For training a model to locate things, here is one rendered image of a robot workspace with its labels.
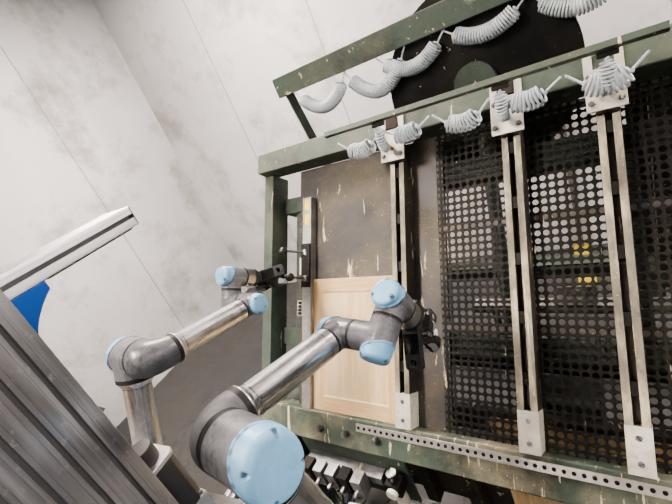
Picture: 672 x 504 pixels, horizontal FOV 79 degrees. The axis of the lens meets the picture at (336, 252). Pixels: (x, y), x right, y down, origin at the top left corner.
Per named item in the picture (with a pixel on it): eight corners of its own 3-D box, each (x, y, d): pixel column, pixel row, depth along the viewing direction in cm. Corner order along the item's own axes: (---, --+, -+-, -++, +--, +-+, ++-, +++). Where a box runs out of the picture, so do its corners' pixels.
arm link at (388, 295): (363, 305, 95) (374, 273, 99) (382, 323, 103) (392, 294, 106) (392, 309, 91) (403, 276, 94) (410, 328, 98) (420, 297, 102)
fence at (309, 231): (307, 405, 183) (301, 407, 179) (308, 200, 195) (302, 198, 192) (315, 407, 180) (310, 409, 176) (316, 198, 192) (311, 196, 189)
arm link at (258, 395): (178, 468, 77) (339, 341, 111) (208, 491, 70) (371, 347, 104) (157, 417, 74) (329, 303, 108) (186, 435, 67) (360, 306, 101)
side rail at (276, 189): (277, 395, 202) (260, 400, 193) (280, 182, 216) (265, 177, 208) (285, 397, 199) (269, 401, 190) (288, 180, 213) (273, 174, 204)
